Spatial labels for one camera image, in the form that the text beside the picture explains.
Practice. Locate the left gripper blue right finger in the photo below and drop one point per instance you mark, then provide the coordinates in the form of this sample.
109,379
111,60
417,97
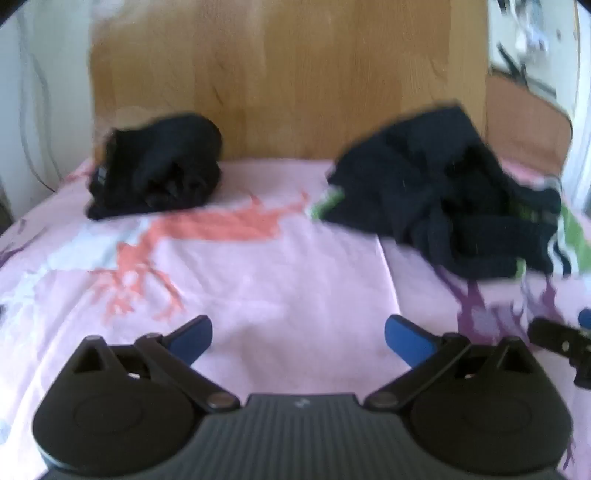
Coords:
429,356

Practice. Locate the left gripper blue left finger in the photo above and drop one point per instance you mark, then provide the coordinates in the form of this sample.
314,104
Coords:
169,359

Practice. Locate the black green white knit sweater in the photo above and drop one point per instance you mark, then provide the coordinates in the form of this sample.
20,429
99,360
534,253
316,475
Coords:
430,182

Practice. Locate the pink deer print bedsheet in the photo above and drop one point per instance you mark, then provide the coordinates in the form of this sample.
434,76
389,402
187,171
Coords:
297,306

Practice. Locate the folded black garment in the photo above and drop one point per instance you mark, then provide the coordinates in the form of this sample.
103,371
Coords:
169,164

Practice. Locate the brown headboard cushion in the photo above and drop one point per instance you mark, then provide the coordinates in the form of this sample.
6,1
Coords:
525,129

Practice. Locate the wood pattern board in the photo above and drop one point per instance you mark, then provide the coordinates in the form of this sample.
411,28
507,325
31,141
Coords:
286,79

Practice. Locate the white power strip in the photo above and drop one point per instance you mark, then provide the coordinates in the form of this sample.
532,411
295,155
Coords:
532,42

